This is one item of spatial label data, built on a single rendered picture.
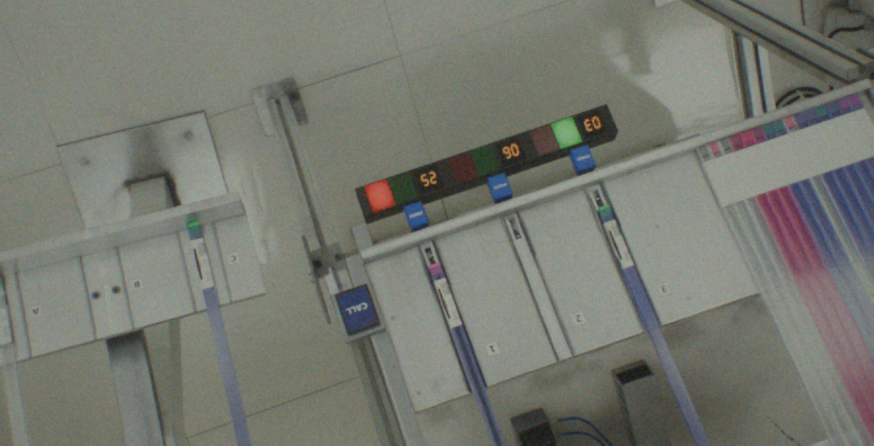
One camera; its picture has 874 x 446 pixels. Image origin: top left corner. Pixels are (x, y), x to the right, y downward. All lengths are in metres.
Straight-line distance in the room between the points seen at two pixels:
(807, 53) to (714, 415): 0.54
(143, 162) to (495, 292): 0.88
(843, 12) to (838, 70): 0.71
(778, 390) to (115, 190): 1.14
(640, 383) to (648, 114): 0.73
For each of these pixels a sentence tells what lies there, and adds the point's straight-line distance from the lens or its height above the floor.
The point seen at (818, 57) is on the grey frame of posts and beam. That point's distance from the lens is 1.76.
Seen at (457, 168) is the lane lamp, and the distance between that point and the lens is 1.52.
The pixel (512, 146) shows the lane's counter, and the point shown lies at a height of 0.66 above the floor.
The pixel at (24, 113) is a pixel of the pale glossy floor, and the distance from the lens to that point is 2.15.
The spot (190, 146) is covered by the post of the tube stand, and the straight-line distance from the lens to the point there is 2.15.
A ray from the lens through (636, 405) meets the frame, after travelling 1.76.
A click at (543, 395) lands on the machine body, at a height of 0.62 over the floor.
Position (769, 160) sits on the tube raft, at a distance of 1.55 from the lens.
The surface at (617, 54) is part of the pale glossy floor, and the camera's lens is 2.27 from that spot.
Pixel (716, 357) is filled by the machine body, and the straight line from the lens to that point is 1.82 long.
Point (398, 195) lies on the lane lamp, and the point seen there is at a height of 0.66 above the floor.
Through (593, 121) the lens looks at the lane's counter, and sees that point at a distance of 1.55.
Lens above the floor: 2.03
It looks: 64 degrees down
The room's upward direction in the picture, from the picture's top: 150 degrees clockwise
